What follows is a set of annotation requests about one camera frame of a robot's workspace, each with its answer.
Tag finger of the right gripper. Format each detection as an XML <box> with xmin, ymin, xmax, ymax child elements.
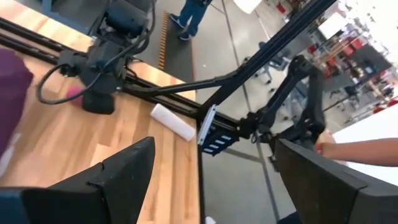
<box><xmin>81</xmin><ymin>91</ymin><xmax>116</xmax><ymax>115</ymax></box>

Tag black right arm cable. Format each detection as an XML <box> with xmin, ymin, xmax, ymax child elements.
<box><xmin>36</xmin><ymin>62</ymin><xmax>105</xmax><ymax>106</ymax></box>

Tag black box blue labels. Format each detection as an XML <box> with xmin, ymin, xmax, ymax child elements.
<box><xmin>200</xmin><ymin>119</ymin><xmax>241</xmax><ymax>157</ymax></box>

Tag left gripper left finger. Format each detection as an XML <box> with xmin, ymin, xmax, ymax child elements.
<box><xmin>88</xmin><ymin>136</ymin><xmax>157</xmax><ymax>224</ymax></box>

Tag black aluminium table frame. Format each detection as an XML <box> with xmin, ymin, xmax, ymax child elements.
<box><xmin>0</xmin><ymin>0</ymin><xmax>338</xmax><ymax>224</ymax></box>

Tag pink bandage roll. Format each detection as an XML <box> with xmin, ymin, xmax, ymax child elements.
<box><xmin>66</xmin><ymin>85</ymin><xmax>85</xmax><ymax>107</ymax></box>

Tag person's forearm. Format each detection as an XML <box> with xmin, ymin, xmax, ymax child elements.
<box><xmin>323</xmin><ymin>138</ymin><xmax>398</xmax><ymax>168</ymax></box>

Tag person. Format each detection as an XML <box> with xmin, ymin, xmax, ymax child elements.
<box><xmin>169</xmin><ymin>0</ymin><xmax>213</xmax><ymax>41</ymax></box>

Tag purple cloth bag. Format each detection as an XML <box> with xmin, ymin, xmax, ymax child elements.
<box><xmin>0</xmin><ymin>48</ymin><xmax>34</xmax><ymax>179</ymax></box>

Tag white table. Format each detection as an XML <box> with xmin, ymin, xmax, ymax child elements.
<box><xmin>331</xmin><ymin>104</ymin><xmax>398</xmax><ymax>187</ymax></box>

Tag person's hand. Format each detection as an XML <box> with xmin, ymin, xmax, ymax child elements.
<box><xmin>315</xmin><ymin>129</ymin><xmax>337</xmax><ymax>160</ymax></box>

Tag white frame plate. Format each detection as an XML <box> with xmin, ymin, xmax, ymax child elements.
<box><xmin>197</xmin><ymin>105</ymin><xmax>218</xmax><ymax>146</ymax></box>

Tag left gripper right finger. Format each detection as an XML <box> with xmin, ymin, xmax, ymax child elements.
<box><xmin>274</xmin><ymin>138</ymin><xmax>368</xmax><ymax>224</ymax></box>

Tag grey office chair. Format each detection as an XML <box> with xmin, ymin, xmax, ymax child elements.
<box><xmin>254</xmin><ymin>40</ymin><xmax>290</xmax><ymax>85</ymax></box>

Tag blue grey metal stand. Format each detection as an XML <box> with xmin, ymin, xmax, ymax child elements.
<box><xmin>40</xmin><ymin>0</ymin><xmax>108</xmax><ymax>35</ymax></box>

